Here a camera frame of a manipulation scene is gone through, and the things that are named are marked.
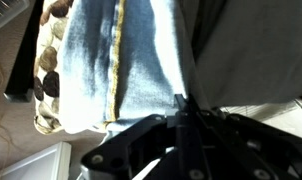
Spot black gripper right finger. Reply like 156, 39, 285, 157
186, 96, 302, 180

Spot light blue jean trousers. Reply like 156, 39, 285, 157
57, 0, 302, 134

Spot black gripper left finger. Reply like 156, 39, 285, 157
80, 94, 209, 180

